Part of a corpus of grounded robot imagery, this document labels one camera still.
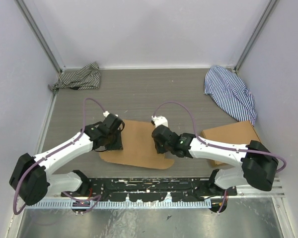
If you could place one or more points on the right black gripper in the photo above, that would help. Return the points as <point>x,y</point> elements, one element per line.
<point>160,149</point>

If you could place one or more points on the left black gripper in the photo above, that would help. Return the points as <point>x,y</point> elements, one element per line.
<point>118,146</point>

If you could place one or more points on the brown cardboard box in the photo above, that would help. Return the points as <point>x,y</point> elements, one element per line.
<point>138,148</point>
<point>235,133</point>

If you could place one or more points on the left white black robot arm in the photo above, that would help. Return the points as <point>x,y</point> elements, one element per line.
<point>34,176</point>

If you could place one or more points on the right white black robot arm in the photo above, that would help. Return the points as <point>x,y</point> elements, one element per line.
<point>252,164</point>

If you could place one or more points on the folded brown cardboard box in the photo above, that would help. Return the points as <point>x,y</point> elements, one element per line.
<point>235,133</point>

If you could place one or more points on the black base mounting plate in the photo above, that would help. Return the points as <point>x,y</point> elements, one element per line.
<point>150,189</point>

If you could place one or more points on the black white striped cloth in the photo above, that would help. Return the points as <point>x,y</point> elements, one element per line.
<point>86,78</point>

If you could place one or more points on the blue white striped cloth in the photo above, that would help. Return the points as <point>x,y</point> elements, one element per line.
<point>230,93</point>

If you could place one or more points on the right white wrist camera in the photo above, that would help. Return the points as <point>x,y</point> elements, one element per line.
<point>159,120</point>

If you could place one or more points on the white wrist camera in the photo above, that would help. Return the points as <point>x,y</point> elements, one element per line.
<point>159,120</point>
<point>106,114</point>

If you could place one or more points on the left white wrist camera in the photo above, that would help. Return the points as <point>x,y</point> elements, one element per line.
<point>106,114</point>

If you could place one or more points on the light blue slotted cable duct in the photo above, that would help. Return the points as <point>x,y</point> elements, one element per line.
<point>166,204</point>

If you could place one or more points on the aluminium front rail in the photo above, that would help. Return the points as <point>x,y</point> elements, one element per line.
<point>278,186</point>

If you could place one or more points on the left aluminium frame post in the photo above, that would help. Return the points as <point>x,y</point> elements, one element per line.
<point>38,27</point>

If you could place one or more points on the aluminium frame post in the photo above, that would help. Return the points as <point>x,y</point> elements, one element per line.
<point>38,27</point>
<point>256,33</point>

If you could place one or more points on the right aluminium frame post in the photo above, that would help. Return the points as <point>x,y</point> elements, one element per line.
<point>256,33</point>

